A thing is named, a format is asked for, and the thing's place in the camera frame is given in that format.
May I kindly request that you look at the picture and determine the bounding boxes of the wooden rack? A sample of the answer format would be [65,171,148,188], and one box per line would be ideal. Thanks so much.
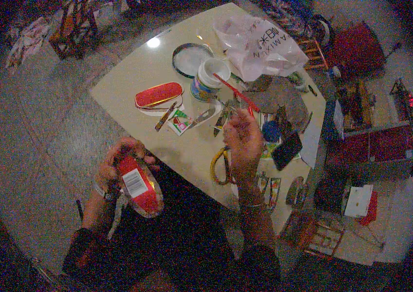
[48,0,100,60]

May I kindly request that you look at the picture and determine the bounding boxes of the blue round lid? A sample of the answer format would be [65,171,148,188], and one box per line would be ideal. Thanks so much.
[262,120,282,143]

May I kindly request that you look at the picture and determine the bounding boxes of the wooden stool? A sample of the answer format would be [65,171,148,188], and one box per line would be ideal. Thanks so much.
[279,211,347,257]

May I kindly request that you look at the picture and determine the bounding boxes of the brown handled knife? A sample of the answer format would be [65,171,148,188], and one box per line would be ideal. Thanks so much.
[154,101,178,132]

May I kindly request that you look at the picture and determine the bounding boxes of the grey cloth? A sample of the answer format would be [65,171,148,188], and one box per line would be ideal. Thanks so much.
[244,75,315,126]

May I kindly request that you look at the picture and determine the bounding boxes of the dark oval case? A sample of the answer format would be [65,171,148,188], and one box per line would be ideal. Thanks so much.
[286,176,305,206]

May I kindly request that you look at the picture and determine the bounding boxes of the colourful paper sheet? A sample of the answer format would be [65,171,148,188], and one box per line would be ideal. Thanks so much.
[259,111,301,161]

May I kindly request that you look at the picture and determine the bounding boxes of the metal tool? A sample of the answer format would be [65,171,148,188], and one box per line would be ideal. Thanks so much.
[213,104,233,138]

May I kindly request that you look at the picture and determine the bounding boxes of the person's body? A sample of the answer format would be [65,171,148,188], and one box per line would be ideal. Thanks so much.
[62,227,283,292]

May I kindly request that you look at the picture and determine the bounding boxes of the white plastic tub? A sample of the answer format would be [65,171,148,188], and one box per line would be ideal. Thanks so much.
[190,58,232,102]

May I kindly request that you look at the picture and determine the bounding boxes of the device with red light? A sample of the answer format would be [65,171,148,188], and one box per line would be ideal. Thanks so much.
[390,78,413,122]

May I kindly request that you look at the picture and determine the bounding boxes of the person's right hand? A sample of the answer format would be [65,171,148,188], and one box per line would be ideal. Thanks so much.
[223,109,265,180]

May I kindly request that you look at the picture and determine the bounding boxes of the round black rimmed mirror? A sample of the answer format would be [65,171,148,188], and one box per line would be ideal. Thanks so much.
[172,43,215,79]

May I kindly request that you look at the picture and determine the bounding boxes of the white plastic bag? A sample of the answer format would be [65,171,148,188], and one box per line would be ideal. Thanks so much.
[213,14,309,82]

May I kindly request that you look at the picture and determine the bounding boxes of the red bag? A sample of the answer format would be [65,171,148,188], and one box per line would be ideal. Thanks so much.
[328,21,387,80]

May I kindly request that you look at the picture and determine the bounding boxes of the person's left hand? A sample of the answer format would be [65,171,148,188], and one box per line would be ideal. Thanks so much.
[95,137,160,196]

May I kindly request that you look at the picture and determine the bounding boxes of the heap of clothes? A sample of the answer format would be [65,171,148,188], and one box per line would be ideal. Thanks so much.
[5,16,52,71]

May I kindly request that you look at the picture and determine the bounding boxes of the red packet with white label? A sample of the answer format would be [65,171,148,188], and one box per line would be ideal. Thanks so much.
[116,155,165,219]

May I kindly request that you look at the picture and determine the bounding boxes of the yellow handled scissors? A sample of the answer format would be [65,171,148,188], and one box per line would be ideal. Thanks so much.
[210,146,235,186]

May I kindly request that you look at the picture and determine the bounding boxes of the black phone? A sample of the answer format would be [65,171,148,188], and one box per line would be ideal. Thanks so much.
[271,130,303,171]

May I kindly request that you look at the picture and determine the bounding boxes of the white wrist band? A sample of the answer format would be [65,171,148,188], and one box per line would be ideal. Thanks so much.
[94,184,114,201]

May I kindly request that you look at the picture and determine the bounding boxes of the curved white paper strip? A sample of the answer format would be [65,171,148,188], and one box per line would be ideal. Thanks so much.
[191,99,224,128]

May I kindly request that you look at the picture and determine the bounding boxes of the wooden chair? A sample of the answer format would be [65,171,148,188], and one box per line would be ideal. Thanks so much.
[296,36,330,71]

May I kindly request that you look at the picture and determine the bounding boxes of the red thin brush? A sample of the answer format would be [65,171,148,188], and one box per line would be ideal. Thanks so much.
[213,73,261,113]

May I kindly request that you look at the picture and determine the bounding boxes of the red oval case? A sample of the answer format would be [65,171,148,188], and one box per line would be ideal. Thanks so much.
[134,82,185,109]

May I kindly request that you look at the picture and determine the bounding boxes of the colourful packets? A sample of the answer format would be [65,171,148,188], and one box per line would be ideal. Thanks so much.
[257,174,282,211]

